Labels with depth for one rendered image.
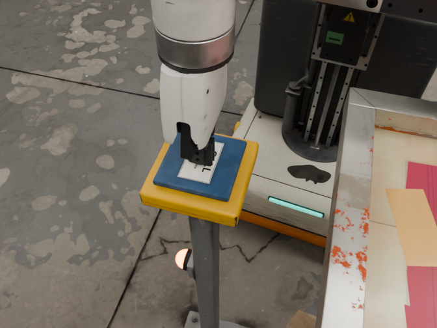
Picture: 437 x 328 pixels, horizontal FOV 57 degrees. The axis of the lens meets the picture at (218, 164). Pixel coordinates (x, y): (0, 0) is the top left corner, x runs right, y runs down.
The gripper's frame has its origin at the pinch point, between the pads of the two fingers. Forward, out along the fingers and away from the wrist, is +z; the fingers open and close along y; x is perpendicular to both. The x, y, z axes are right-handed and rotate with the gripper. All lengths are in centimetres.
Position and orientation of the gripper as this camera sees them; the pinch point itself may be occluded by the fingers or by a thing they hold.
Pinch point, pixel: (201, 150)
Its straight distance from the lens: 51.1
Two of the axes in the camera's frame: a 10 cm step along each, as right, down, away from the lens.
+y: -2.7, 7.5, -6.1
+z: 0.0, 6.3, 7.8
